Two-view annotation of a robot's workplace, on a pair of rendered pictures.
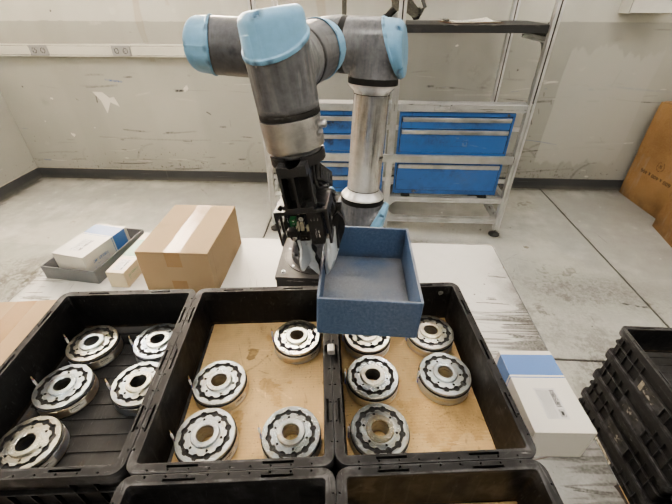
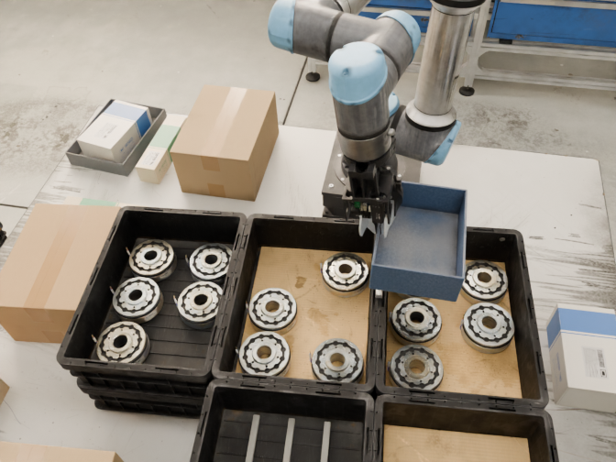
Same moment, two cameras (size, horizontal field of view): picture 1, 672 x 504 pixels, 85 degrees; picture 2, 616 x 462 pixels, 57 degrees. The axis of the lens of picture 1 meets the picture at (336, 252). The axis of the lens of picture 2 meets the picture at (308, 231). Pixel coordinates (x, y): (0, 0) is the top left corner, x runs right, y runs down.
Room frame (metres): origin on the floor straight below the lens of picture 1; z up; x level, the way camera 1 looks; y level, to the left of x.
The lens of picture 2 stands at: (-0.17, 0.02, 1.89)
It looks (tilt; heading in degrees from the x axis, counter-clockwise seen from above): 51 degrees down; 11
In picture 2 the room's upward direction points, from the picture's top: 3 degrees counter-clockwise
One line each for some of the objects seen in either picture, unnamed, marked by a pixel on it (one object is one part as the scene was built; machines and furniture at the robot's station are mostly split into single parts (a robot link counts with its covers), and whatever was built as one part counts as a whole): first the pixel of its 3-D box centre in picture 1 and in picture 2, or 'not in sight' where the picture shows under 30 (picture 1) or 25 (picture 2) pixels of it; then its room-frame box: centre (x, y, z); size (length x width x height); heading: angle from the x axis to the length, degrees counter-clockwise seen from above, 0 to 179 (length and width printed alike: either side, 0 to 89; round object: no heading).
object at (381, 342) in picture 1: (367, 334); not in sight; (0.57, -0.07, 0.86); 0.10 x 0.10 x 0.01
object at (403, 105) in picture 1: (393, 105); not in sight; (2.43, -0.37, 0.91); 1.70 x 0.10 x 0.05; 87
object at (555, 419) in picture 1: (536, 399); (585, 356); (0.48, -0.44, 0.75); 0.20 x 0.12 x 0.09; 179
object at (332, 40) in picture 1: (299, 51); (376, 48); (0.56, 0.05, 1.42); 0.11 x 0.11 x 0.08; 72
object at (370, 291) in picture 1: (366, 275); (419, 237); (0.48, -0.05, 1.10); 0.20 x 0.15 x 0.07; 177
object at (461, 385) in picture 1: (444, 373); (489, 324); (0.46, -0.22, 0.86); 0.10 x 0.10 x 0.01
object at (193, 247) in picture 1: (194, 246); (228, 141); (1.03, 0.48, 0.78); 0.30 x 0.22 x 0.16; 177
